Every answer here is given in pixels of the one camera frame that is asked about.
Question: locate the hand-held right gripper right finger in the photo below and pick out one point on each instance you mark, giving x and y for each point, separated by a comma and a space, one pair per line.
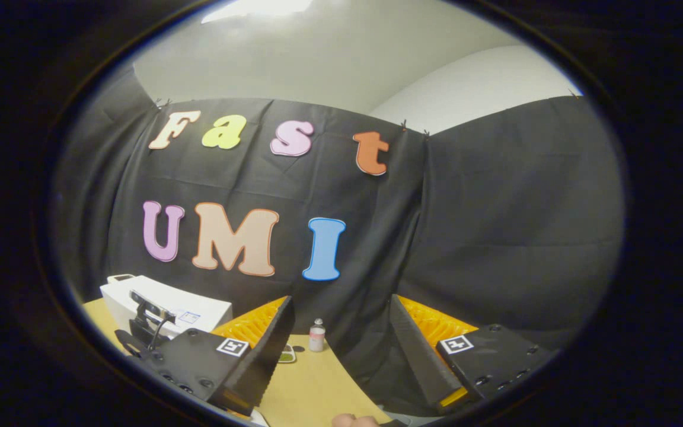
415, 350

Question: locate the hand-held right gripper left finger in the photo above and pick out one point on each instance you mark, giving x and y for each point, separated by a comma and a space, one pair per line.
267, 356

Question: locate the white microwave oven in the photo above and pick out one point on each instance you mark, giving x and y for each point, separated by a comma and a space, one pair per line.
199, 309

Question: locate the white compartment dish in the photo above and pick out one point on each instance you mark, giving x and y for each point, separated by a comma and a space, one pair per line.
287, 356

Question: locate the small clear bottle pink label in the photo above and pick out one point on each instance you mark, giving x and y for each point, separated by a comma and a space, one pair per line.
316, 337

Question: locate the ceiling light panel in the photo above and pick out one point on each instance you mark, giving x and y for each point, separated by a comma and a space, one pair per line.
255, 9

